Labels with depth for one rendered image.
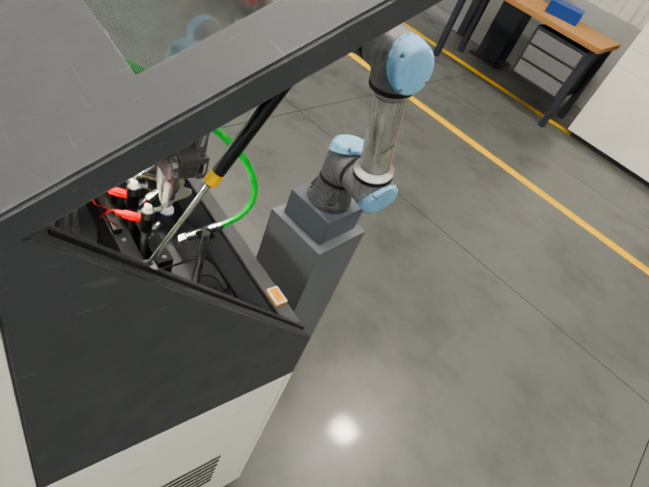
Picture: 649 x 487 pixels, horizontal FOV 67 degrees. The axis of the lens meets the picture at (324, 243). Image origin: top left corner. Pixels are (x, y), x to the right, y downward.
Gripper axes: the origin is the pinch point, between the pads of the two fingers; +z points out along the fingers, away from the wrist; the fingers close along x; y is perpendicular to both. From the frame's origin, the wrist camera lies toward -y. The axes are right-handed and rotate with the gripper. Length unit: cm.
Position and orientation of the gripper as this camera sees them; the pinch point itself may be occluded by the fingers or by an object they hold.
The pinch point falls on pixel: (162, 203)
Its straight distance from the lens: 111.7
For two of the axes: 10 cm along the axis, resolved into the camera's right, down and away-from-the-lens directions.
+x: -5.5, -6.9, 4.6
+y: 7.7, -2.2, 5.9
